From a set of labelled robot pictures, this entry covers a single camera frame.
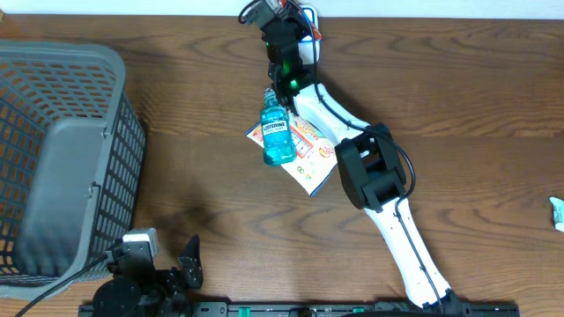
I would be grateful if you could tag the white barcode scanner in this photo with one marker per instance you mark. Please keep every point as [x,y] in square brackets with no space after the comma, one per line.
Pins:
[310,44]

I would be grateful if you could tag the light blue wipes packet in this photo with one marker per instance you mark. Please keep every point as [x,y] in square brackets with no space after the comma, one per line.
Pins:
[558,213]

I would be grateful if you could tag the red snack bar wrapper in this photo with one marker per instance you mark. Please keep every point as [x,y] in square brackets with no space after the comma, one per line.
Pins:
[307,21]

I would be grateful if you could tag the grey plastic shopping basket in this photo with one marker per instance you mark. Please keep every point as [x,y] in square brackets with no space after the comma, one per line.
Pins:
[72,150]

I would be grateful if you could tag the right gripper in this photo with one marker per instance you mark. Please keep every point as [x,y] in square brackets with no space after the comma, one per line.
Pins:
[300,29]

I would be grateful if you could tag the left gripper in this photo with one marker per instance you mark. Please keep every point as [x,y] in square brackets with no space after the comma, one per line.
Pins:
[190,266]

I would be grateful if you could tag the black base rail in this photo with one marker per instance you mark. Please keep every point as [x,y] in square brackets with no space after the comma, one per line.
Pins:
[223,309]

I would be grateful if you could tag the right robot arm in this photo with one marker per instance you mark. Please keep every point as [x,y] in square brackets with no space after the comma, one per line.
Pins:
[376,174]

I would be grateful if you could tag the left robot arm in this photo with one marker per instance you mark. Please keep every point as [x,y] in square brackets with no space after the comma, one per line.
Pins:
[139,289]

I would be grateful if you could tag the blue mouthwash bottle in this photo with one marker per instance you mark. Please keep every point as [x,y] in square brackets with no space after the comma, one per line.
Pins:
[278,146]

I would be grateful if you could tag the cream snack bag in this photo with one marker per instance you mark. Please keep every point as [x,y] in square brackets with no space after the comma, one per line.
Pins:
[315,156]

